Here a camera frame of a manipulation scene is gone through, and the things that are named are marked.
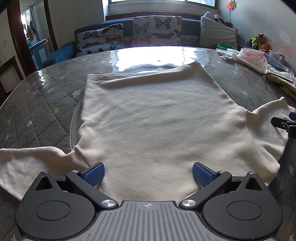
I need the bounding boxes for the white plastic bag with box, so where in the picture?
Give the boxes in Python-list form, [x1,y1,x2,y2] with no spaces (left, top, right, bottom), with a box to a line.
[231,48,269,73]

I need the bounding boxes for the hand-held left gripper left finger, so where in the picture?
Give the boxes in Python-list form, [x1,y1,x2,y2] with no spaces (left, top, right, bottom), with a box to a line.
[34,162,117,210]

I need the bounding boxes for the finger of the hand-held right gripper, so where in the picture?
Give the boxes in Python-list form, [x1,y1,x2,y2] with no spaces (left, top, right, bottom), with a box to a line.
[271,111,296,140]

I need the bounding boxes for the hanging clothes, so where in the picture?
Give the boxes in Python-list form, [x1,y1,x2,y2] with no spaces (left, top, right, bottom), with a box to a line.
[23,19,39,42]

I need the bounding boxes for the black cable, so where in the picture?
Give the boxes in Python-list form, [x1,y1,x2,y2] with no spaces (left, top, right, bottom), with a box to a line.
[261,66,295,82]

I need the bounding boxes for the brown wooden door frame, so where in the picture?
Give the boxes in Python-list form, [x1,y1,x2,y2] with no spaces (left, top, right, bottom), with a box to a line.
[6,0,59,78]

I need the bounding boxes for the black and white plush toy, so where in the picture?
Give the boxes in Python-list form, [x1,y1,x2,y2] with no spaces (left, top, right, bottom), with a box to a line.
[203,11,232,28]

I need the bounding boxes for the crumpled clear plastic bag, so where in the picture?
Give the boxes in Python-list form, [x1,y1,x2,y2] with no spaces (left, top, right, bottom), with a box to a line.
[216,48,241,60]

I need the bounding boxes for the grey pillow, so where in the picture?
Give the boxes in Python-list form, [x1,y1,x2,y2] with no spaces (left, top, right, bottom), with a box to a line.
[199,16,238,50]

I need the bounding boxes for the grey quilted star table cover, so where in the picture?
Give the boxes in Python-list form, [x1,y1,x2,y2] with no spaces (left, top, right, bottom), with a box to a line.
[0,46,296,241]

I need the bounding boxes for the cream sweater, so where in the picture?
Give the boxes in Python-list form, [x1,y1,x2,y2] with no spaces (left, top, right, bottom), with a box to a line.
[0,61,292,202]

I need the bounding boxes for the clear plastic storage box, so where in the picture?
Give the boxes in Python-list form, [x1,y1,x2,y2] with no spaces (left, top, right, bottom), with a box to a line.
[264,49,292,73]

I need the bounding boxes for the blue cabinet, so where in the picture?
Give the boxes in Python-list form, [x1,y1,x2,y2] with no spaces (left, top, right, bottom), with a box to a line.
[29,38,55,70]

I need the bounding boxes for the colourful pinwheel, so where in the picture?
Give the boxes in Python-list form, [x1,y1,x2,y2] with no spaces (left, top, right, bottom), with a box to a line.
[225,0,239,24]

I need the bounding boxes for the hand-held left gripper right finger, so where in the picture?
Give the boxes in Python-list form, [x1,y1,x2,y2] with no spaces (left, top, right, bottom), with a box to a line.
[179,162,263,210]

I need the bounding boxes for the yellow packet in clear wrap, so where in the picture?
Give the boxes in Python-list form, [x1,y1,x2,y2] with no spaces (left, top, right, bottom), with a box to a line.
[265,68,296,100]

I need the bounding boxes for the teddy bear in yellow vest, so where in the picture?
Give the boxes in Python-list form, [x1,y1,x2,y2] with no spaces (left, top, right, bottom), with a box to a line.
[246,33,267,49]

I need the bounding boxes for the green bowl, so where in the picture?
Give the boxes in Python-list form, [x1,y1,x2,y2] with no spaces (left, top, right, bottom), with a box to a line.
[216,43,238,50]

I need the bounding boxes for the blue sofa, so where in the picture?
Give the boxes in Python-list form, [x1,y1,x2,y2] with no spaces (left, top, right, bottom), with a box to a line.
[42,17,251,68]

